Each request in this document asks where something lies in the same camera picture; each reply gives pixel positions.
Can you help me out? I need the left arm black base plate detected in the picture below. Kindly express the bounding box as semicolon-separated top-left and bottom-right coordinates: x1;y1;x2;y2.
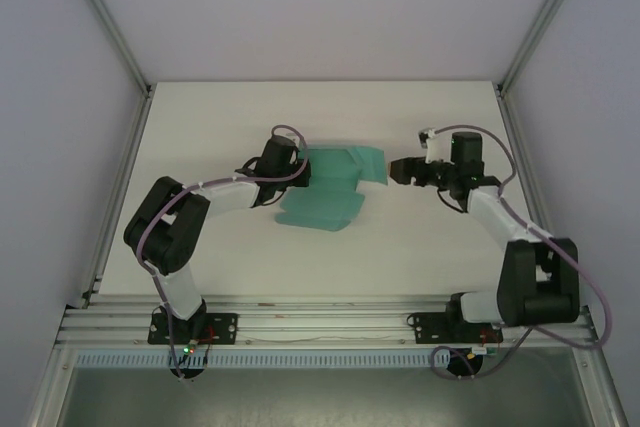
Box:
147;311;239;347

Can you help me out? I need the metal sheet panel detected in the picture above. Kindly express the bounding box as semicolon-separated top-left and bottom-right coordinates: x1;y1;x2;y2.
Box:
27;346;629;427

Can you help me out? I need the left black cable grommet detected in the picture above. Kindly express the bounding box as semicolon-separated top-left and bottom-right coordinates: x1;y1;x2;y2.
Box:
169;365;204;382

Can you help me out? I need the right aluminium side rail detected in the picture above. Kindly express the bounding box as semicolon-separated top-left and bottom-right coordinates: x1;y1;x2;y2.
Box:
496;86;554;236

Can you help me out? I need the teal paper box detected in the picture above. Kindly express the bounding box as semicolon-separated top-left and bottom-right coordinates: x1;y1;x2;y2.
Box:
273;144;390;233

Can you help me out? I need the aluminium side rail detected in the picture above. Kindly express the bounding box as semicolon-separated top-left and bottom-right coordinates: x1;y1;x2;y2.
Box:
79;89;155;309
496;86;554;236

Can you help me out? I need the left aluminium side rail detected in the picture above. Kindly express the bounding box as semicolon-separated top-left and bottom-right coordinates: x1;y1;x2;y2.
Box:
79;89;155;309

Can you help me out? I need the black cable grommet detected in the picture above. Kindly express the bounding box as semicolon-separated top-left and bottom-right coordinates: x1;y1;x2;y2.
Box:
169;365;204;382
446;352;484;379

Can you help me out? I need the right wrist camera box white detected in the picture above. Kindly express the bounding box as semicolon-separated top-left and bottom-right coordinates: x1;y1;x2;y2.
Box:
417;129;447;164

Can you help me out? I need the slotted cable duct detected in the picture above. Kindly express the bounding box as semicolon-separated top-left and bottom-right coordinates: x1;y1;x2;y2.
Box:
74;351;471;369

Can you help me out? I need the aluminium frame post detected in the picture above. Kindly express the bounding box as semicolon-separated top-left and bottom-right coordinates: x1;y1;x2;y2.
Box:
497;0;596;96
59;0;154;98

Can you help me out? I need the right black cable grommet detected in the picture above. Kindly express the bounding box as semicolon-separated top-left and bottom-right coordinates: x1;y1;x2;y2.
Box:
446;352;484;379

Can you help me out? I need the aluminium mounting rail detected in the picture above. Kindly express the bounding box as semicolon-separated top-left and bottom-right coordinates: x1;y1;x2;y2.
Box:
54;296;599;354

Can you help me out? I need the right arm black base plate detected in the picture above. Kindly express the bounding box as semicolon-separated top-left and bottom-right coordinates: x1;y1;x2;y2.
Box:
407;311;504;347

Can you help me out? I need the left aluminium frame post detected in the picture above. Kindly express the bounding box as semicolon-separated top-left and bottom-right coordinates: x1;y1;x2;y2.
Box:
59;0;154;98

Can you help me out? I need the right aluminium frame post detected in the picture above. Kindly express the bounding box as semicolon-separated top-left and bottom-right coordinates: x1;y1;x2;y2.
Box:
497;0;596;96

